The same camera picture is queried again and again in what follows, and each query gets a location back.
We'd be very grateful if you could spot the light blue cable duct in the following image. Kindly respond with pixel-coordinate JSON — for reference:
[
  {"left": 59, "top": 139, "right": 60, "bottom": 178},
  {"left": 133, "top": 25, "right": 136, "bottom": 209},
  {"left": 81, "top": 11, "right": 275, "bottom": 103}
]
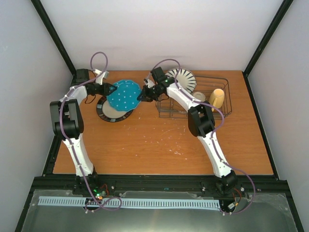
[{"left": 37, "top": 196, "right": 220, "bottom": 211}]

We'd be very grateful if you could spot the teal dotted plate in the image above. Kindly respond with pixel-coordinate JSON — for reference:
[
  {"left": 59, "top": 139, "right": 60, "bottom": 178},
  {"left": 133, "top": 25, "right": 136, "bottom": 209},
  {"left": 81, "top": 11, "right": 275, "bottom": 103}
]
[{"left": 107, "top": 80, "right": 141, "bottom": 112}]

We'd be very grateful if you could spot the white blue striped plate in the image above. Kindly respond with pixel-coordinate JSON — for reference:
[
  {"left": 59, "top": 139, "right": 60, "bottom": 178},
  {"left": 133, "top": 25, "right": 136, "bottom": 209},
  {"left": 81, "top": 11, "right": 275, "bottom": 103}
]
[{"left": 165, "top": 68, "right": 197, "bottom": 93}]

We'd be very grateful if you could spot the black frame post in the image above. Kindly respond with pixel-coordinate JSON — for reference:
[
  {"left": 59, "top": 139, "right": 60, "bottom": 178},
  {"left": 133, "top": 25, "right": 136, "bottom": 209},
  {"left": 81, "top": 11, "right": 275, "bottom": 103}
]
[
  {"left": 31, "top": 0, "right": 76, "bottom": 75},
  {"left": 243, "top": 0, "right": 294, "bottom": 74}
]

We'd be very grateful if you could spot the left black frame post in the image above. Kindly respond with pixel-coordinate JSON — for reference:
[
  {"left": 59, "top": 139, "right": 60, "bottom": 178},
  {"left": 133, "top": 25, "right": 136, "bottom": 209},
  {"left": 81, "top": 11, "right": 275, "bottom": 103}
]
[{"left": 31, "top": 0, "right": 76, "bottom": 75}]

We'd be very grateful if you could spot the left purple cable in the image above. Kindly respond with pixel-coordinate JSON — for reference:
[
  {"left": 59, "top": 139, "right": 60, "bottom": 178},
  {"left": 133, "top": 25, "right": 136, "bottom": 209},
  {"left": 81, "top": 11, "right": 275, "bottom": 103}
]
[{"left": 59, "top": 51, "right": 123, "bottom": 212}]

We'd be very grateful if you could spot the dark plate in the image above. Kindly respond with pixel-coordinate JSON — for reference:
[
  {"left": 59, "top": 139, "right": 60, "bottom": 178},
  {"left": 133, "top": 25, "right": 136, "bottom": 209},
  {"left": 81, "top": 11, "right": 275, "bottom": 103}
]
[{"left": 96, "top": 96, "right": 133, "bottom": 123}]

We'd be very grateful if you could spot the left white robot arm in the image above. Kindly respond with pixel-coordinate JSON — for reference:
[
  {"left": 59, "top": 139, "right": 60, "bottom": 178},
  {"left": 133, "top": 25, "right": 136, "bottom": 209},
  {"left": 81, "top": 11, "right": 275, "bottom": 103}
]
[{"left": 50, "top": 69, "right": 117, "bottom": 195}]

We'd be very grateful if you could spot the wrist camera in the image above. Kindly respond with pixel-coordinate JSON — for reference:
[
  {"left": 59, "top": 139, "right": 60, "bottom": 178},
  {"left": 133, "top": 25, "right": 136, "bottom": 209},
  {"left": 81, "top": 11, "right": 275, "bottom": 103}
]
[
  {"left": 143, "top": 78, "right": 155, "bottom": 88},
  {"left": 93, "top": 69, "right": 109, "bottom": 85}
]

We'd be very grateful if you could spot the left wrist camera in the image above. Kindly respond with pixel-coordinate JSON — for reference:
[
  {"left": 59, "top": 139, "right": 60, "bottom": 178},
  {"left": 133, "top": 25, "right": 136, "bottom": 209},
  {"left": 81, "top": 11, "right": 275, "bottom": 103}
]
[{"left": 93, "top": 69, "right": 109, "bottom": 85}]

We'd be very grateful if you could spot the black wire dish rack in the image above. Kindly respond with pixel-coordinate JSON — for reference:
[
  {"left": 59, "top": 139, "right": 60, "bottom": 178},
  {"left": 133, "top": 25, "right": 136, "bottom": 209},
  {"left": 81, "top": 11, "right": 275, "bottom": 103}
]
[{"left": 155, "top": 73, "right": 232, "bottom": 119}]

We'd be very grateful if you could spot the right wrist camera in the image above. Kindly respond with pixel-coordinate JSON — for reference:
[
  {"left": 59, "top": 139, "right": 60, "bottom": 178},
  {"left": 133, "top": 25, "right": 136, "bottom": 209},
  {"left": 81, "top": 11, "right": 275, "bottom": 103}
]
[{"left": 143, "top": 78, "right": 155, "bottom": 88}]

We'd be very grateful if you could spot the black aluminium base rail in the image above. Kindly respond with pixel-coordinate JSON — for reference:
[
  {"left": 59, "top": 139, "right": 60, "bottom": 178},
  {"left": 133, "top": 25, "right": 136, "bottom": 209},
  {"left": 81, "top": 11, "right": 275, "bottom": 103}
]
[{"left": 30, "top": 174, "right": 292, "bottom": 199}]

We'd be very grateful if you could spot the right black frame post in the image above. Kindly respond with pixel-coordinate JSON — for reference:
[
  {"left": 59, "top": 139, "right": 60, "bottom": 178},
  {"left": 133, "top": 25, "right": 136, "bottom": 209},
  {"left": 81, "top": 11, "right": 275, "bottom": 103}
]
[{"left": 243, "top": 0, "right": 294, "bottom": 74}]

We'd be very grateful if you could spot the white floral bowl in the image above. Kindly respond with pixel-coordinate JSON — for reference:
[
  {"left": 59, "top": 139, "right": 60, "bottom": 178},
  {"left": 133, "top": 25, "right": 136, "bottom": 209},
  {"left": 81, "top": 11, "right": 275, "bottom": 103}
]
[{"left": 192, "top": 91, "right": 206, "bottom": 102}]

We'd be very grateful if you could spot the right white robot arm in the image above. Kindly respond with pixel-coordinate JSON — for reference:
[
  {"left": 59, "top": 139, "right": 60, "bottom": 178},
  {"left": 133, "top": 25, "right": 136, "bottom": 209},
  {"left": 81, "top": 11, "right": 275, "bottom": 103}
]
[{"left": 138, "top": 67, "right": 237, "bottom": 195}]

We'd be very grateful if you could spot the yellow mug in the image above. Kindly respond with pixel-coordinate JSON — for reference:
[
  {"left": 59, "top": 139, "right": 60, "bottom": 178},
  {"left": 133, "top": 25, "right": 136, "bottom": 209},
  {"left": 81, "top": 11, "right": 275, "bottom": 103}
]
[{"left": 209, "top": 88, "right": 225, "bottom": 109}]

